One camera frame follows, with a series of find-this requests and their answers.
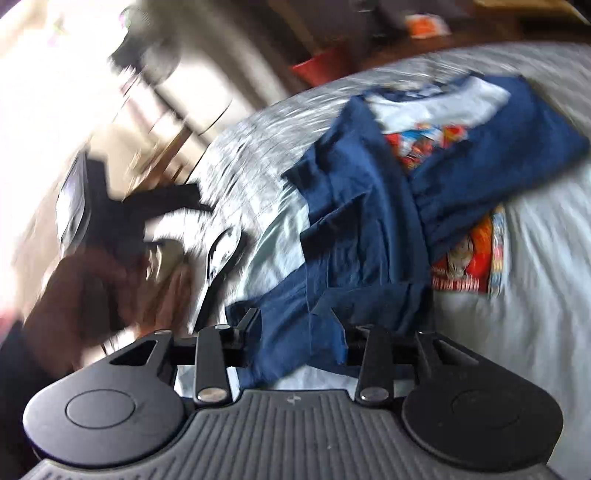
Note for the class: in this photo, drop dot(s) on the beige curtain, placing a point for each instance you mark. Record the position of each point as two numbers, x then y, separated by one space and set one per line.
221 69

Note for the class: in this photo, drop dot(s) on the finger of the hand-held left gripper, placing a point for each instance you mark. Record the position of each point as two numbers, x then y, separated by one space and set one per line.
171 201

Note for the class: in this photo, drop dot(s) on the person's left hand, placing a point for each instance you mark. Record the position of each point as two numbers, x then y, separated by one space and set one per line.
78 304

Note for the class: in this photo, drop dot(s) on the black standing fan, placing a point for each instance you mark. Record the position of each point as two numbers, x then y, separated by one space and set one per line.
152 60

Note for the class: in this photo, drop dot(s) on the red plant pot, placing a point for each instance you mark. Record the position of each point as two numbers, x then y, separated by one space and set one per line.
323 67

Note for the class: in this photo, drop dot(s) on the grey quilted bedspread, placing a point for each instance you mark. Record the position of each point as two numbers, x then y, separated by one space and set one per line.
258 152

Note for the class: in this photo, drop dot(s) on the light blue navy printed T-shirt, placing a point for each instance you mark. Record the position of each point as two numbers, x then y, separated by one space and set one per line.
369 207

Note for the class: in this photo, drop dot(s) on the wooden chair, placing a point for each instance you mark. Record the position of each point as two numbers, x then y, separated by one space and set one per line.
171 147

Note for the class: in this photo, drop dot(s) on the orange tissue pack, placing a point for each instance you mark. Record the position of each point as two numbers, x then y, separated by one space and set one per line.
425 25

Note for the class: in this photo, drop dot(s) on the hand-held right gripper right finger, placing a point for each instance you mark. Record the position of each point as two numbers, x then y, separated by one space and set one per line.
376 350

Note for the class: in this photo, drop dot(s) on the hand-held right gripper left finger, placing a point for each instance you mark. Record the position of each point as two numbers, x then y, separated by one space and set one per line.
247 325

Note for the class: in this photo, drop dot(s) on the dark wooden side table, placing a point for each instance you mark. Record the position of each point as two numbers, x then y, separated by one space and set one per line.
392 46

